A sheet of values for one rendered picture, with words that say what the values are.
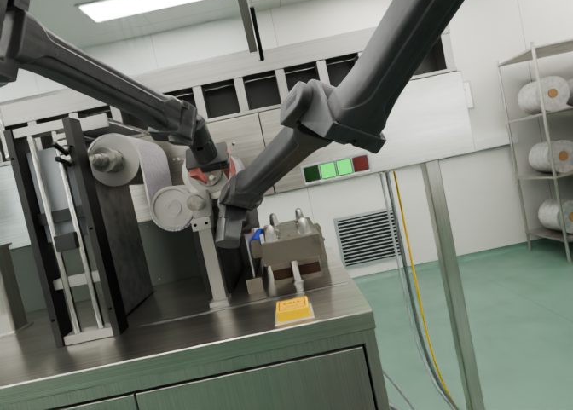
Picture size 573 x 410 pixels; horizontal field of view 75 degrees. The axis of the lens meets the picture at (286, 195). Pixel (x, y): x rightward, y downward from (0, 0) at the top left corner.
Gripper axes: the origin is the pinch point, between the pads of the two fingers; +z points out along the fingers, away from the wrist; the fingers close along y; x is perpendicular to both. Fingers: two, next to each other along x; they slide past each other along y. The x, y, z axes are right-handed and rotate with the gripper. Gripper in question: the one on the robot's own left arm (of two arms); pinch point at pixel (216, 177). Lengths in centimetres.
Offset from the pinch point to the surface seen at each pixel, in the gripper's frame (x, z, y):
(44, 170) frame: 4.3, -10.8, -40.1
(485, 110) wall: 187, 196, 224
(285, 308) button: -36.7, 3.6, 12.0
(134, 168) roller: 8.9, -0.8, -22.5
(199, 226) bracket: -10.3, 5.4, -6.4
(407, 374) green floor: -31, 155, 61
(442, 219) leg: 8, 63, 77
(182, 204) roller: -0.9, 6.8, -11.4
